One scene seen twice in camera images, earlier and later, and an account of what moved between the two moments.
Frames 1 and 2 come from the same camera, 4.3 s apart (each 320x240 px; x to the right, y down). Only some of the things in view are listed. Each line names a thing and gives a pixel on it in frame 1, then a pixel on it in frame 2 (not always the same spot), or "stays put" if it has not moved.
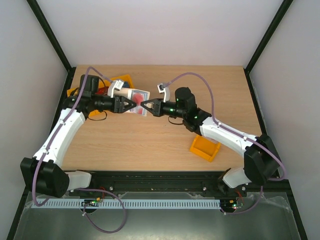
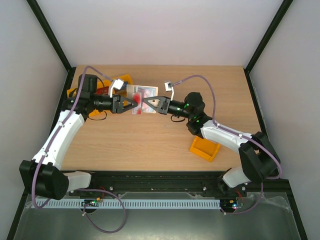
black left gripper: x=118 y=105 stays put
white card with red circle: x=138 y=96 stays put
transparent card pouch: x=123 y=92 -> x=146 y=91
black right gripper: x=157 y=108 stays put
